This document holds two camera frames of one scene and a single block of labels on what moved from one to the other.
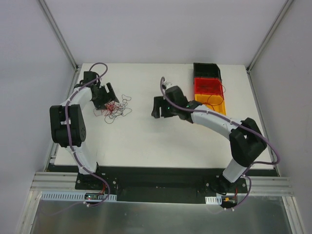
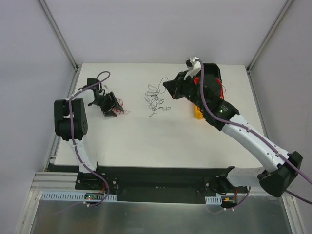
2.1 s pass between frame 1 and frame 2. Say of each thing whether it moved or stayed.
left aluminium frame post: stayed
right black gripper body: moved
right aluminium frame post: stayed
